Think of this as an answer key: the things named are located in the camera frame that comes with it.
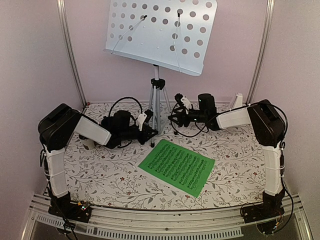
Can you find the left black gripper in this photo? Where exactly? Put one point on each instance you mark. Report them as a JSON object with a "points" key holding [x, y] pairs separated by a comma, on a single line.
{"points": [[145, 132]]}

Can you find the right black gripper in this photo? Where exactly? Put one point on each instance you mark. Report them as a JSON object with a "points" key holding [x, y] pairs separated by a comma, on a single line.
{"points": [[180, 116]]}

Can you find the green sheet music page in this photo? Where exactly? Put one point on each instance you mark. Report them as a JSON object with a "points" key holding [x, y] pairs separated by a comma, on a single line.
{"points": [[180, 167]]}

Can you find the white perforated music stand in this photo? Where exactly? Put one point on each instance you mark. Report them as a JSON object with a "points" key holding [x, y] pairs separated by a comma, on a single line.
{"points": [[172, 34]]}

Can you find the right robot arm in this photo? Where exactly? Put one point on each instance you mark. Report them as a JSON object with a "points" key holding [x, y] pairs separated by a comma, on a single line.
{"points": [[269, 124]]}

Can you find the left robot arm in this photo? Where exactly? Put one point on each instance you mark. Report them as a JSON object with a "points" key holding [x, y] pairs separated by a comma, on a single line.
{"points": [[56, 129]]}

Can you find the white metronome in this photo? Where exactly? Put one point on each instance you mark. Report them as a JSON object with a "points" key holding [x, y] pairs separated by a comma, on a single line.
{"points": [[236, 102]]}

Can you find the white paper cup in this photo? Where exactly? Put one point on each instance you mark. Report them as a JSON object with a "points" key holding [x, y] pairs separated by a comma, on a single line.
{"points": [[87, 143]]}

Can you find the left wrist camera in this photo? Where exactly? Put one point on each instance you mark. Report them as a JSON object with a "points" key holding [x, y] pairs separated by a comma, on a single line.
{"points": [[143, 118]]}

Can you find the right aluminium frame post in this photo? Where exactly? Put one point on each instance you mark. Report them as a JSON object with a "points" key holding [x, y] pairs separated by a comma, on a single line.
{"points": [[270, 4]]}

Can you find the aluminium frame post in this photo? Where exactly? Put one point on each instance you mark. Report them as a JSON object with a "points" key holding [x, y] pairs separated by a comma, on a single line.
{"points": [[270, 4], [62, 13]]}

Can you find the aluminium front rail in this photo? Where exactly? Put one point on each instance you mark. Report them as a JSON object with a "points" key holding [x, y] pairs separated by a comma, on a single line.
{"points": [[108, 223]]}

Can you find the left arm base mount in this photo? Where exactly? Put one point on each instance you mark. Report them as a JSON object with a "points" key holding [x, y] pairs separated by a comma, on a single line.
{"points": [[70, 211]]}

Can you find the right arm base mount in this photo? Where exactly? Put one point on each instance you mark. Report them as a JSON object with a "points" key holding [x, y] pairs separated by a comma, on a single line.
{"points": [[256, 212]]}

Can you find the left aluminium frame post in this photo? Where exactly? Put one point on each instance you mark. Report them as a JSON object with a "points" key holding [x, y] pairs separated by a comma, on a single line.
{"points": [[62, 13]]}

